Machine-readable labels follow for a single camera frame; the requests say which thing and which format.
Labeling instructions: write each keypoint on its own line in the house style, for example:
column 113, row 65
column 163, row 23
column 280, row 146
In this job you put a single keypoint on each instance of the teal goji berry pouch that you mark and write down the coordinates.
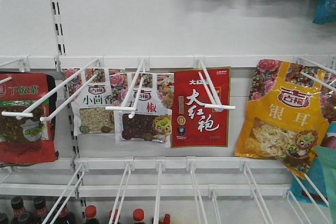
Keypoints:
column 327, row 160

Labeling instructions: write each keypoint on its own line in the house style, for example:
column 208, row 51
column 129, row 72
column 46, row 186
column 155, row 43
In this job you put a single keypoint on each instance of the white peppercorn spice pouch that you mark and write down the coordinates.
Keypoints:
column 151, row 95

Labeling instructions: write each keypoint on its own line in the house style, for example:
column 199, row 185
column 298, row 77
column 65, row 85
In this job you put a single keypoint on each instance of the red Da Hong Pao pouch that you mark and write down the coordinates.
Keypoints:
column 193, row 124

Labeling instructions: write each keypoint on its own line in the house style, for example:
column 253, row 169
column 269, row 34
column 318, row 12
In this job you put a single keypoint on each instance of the white peg hook goji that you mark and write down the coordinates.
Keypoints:
column 210, row 90

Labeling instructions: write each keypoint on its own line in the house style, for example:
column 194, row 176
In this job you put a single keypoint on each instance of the white double peg hook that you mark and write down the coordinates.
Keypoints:
column 28, row 111

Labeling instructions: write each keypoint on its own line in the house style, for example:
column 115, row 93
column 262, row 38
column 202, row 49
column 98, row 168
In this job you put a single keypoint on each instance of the white fennel seed pouch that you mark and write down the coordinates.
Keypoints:
column 102, row 87

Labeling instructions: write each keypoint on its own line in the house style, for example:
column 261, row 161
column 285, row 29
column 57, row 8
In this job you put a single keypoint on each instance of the red cap sauce bottle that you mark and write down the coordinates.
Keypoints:
column 138, row 216

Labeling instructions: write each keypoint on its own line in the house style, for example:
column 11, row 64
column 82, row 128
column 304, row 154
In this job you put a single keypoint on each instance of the yellow white fungus pouch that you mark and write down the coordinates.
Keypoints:
column 288, row 112

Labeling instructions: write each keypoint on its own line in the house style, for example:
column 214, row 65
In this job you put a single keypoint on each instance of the white slotted shelf upright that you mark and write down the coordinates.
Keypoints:
column 56, row 12

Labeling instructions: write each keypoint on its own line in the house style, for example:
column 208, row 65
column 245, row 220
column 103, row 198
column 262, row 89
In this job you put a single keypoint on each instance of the red pickled vegetable pouch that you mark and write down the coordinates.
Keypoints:
column 27, row 141

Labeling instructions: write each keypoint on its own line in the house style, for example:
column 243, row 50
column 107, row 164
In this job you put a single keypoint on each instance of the blue pouch upper right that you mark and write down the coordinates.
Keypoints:
column 325, row 12

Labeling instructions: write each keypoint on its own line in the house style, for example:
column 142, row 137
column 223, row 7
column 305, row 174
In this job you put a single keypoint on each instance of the dark sauce bottle black cap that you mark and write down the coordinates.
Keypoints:
column 18, row 208

